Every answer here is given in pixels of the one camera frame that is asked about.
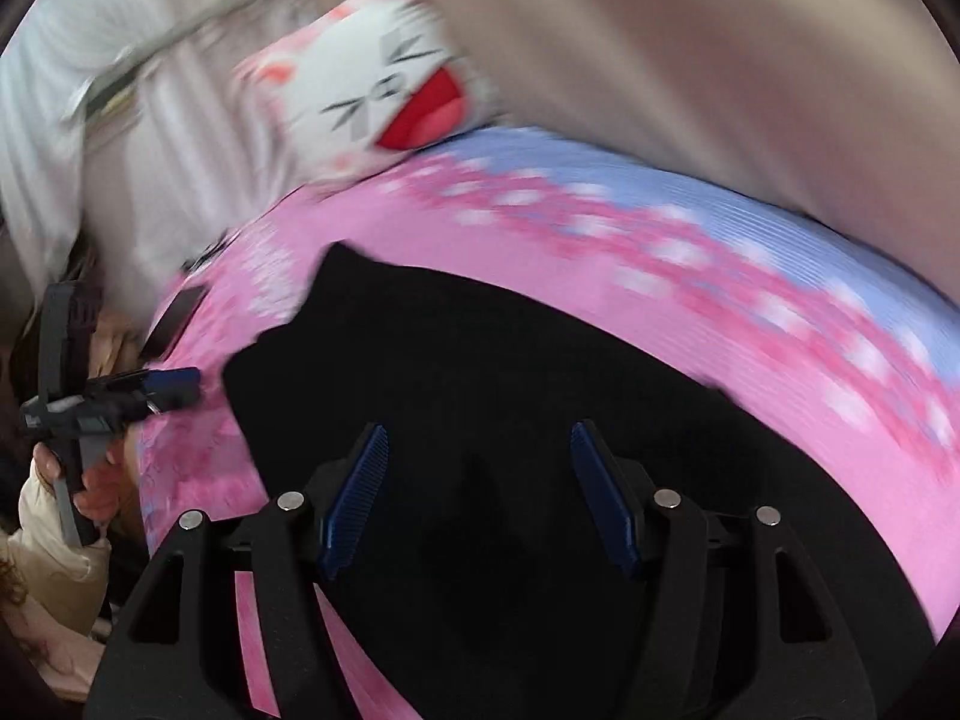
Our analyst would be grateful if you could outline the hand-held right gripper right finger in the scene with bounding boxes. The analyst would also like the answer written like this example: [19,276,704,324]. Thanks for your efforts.
[568,420,876,720]

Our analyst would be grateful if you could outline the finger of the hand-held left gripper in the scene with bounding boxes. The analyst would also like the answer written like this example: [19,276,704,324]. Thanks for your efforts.
[142,366,203,412]

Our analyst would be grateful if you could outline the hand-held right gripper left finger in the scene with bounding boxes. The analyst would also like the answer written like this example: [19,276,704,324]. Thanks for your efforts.
[86,422,391,720]

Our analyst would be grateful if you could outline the black pants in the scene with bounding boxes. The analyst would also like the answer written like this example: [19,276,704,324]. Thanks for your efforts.
[223,241,938,720]

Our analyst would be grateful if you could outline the person's left forearm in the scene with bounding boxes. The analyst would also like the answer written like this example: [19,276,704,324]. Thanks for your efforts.
[0,457,117,635]

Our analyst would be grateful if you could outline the person's left hand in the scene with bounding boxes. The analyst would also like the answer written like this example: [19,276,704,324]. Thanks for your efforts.
[34,441,142,527]

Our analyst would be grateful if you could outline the dark flat object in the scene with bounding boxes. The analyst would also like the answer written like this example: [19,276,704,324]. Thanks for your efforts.
[141,283,209,358]

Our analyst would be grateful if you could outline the pink floral blanket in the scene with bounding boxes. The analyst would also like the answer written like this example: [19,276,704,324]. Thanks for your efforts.
[139,126,960,720]

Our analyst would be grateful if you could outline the white satin curtain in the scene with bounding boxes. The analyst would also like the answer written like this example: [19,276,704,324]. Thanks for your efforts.
[0,0,320,305]

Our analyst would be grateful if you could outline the grey metal rod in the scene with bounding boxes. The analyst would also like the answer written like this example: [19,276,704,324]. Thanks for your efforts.
[71,0,302,119]

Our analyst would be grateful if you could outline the white cat face pillow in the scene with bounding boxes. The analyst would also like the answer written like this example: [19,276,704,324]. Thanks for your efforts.
[232,0,512,192]

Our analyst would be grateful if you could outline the beige curtain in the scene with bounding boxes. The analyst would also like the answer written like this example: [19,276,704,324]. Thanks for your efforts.
[300,0,960,301]

